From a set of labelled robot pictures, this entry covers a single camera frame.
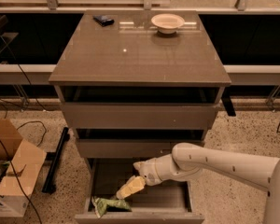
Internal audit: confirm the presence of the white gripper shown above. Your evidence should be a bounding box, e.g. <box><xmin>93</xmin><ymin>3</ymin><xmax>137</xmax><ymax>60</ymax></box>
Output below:
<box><xmin>116</xmin><ymin>158</ymin><xmax>161</xmax><ymax>199</ymax></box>

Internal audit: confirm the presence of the green jalapeno chip bag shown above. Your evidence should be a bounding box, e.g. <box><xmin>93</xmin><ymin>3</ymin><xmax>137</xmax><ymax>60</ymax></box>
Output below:
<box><xmin>91</xmin><ymin>196</ymin><xmax>132</xmax><ymax>218</ymax></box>

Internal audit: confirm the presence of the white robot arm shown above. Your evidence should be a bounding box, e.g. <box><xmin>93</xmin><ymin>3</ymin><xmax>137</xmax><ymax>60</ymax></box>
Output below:
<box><xmin>116</xmin><ymin>143</ymin><xmax>280</xmax><ymax>224</ymax></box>

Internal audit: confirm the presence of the grey bottom drawer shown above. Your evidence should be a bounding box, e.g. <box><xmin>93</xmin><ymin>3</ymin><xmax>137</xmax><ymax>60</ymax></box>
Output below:
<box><xmin>75</xmin><ymin>159</ymin><xmax>204</xmax><ymax>224</ymax></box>

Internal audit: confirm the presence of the grey drawer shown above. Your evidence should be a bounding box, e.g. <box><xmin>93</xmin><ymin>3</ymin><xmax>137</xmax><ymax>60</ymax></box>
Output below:
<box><xmin>75</xmin><ymin>159</ymin><xmax>204</xmax><ymax>224</ymax></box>
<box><xmin>57</xmin><ymin>86</ymin><xmax>222</xmax><ymax>130</ymax></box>
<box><xmin>76</xmin><ymin>129</ymin><xmax>207</xmax><ymax>158</ymax></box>

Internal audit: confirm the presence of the grey middle drawer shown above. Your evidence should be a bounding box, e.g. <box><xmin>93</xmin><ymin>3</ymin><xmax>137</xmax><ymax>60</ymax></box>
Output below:
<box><xmin>76</xmin><ymin>129</ymin><xmax>207</xmax><ymax>158</ymax></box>

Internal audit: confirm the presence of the grey top drawer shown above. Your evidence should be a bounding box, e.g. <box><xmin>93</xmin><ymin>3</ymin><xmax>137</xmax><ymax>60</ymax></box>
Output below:
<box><xmin>57</xmin><ymin>86</ymin><xmax>222</xmax><ymax>130</ymax></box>

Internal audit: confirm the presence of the grey drawer cabinet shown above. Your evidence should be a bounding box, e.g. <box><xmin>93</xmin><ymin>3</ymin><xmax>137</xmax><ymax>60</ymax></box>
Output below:
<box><xmin>48</xmin><ymin>9</ymin><xmax>232</xmax><ymax>161</ymax></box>

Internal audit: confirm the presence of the black metal bar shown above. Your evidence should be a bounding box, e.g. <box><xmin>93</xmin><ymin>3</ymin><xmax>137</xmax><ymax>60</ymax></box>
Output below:
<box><xmin>42</xmin><ymin>127</ymin><xmax>70</xmax><ymax>194</ymax></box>

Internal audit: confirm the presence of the black stand leg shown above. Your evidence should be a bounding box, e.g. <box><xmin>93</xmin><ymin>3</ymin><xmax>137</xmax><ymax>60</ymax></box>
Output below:
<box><xmin>221</xmin><ymin>89</ymin><xmax>236</xmax><ymax>117</ymax></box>

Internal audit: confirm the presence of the brown cardboard box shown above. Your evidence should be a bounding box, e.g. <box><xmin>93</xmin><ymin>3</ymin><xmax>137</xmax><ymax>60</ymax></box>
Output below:
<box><xmin>0</xmin><ymin>119</ymin><xmax>47</xmax><ymax>217</ymax></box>

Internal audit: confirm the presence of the white bowl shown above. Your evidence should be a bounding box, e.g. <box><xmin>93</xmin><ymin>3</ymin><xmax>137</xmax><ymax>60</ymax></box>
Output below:
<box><xmin>151</xmin><ymin>14</ymin><xmax>185</xmax><ymax>35</ymax></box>

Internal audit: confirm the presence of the dark blue snack pack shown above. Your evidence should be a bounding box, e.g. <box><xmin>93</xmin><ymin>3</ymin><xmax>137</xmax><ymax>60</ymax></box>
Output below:
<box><xmin>93</xmin><ymin>15</ymin><xmax>114</xmax><ymax>27</ymax></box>

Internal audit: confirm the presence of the black cable left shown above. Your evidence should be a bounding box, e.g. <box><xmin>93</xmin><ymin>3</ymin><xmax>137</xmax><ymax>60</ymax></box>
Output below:
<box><xmin>0</xmin><ymin>31</ymin><xmax>49</xmax><ymax>224</ymax></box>

